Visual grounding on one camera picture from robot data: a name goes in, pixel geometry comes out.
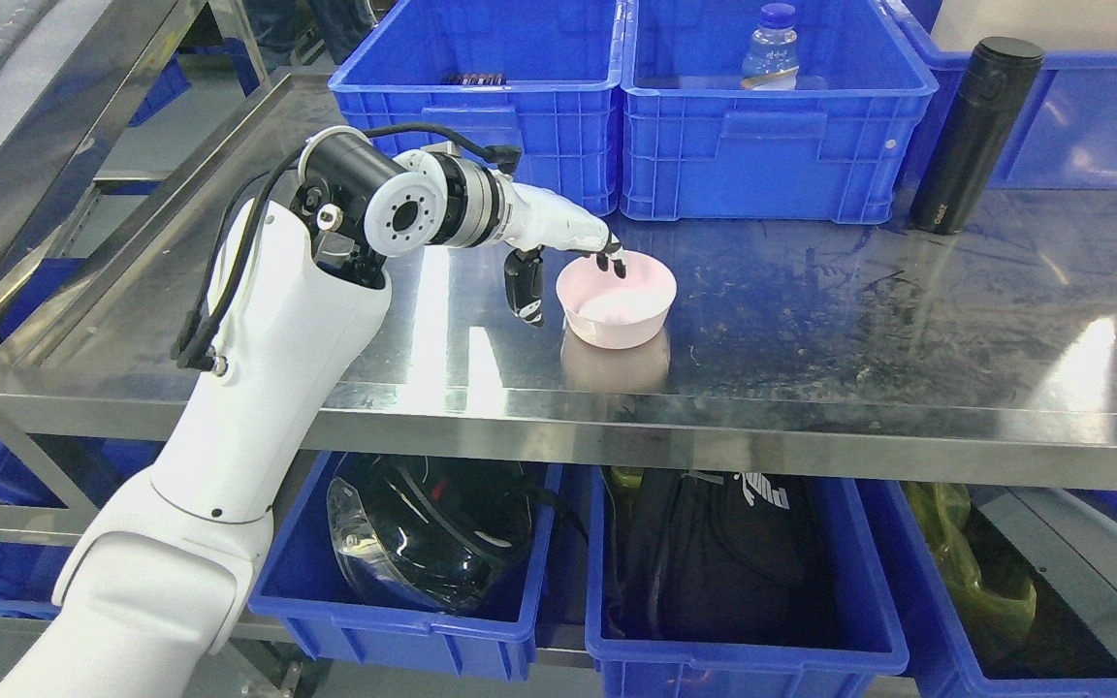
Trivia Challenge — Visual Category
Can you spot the blue crate upper right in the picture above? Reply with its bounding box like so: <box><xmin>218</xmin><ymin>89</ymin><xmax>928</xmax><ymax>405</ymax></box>
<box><xmin>881</xmin><ymin>1</ymin><xmax>1117</xmax><ymax>190</ymax></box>

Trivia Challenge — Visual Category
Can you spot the blue crate upper middle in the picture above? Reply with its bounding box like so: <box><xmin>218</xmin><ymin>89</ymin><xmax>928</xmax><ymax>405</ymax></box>
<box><xmin>618</xmin><ymin>1</ymin><xmax>937</xmax><ymax>224</ymax></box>

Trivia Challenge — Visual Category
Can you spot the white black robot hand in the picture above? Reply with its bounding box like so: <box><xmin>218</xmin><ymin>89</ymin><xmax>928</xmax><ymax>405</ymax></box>
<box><xmin>497</xmin><ymin>182</ymin><xmax>626</xmax><ymax>327</ymax></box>

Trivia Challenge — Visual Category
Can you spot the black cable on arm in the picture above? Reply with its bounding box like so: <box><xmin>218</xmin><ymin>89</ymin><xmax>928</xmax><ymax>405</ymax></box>
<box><xmin>171</xmin><ymin>122</ymin><xmax>523</xmax><ymax>371</ymax></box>

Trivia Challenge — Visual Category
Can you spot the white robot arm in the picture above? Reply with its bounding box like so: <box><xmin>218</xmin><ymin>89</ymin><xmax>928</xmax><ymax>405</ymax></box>
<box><xmin>0</xmin><ymin>125</ymin><xmax>550</xmax><ymax>697</ymax></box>

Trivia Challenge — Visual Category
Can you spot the grey white flat device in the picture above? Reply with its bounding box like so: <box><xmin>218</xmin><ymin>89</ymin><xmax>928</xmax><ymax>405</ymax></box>
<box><xmin>968</xmin><ymin>485</ymin><xmax>1117</xmax><ymax>662</ymax></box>

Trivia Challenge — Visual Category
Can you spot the black thermos flask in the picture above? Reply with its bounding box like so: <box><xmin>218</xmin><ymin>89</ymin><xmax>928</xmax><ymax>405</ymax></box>
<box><xmin>908</xmin><ymin>36</ymin><xmax>1043</xmax><ymax>236</ymax></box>

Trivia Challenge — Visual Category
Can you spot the black helmet clear visor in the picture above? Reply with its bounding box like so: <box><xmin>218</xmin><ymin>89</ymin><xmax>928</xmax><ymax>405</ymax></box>
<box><xmin>325</xmin><ymin>455</ymin><xmax>551</xmax><ymax>616</ymax></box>

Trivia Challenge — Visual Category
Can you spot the green yellow plastic item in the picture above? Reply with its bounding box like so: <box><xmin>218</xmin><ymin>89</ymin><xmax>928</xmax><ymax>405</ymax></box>
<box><xmin>901</xmin><ymin>481</ymin><xmax>1037</xmax><ymax>659</ymax></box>

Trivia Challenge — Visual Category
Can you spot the pink plastic bowl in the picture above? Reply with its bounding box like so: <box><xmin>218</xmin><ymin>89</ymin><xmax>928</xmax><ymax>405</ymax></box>
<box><xmin>556</xmin><ymin>251</ymin><xmax>678</xmax><ymax>350</ymax></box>

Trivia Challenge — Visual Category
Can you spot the blue crate lower right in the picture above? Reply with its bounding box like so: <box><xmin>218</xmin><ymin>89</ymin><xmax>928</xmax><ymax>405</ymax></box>
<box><xmin>856</xmin><ymin>480</ymin><xmax>1117</xmax><ymax>697</ymax></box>

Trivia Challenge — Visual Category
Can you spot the clear water bottle blue cap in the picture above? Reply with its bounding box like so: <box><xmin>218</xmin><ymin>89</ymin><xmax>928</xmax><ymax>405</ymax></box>
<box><xmin>739</xmin><ymin>3</ymin><xmax>801</xmax><ymax>90</ymax></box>

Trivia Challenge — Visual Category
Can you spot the blue crate upper left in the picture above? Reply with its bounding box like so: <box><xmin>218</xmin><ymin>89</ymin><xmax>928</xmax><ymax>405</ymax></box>
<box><xmin>328</xmin><ymin>1</ymin><xmax>626</xmax><ymax>216</ymax></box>

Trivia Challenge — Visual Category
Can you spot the steel shelf rack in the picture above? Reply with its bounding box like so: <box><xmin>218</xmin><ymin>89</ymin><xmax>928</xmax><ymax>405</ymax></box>
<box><xmin>0</xmin><ymin>0</ymin><xmax>1117</xmax><ymax>698</ymax></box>

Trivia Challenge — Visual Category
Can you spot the blue crate with helmet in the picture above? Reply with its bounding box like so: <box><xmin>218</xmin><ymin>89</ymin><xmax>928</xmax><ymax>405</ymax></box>
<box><xmin>249</xmin><ymin>455</ymin><xmax>577</xmax><ymax>682</ymax></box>

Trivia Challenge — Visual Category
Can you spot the blue crate with black bag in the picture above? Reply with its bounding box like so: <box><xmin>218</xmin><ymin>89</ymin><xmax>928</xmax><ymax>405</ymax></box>
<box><xmin>584</xmin><ymin>469</ymin><xmax>910</xmax><ymax>697</ymax></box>

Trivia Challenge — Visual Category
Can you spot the black bag white logo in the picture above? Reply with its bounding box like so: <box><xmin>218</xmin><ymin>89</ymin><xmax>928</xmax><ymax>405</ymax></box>
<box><xmin>609</xmin><ymin>469</ymin><xmax>838</xmax><ymax>647</ymax></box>

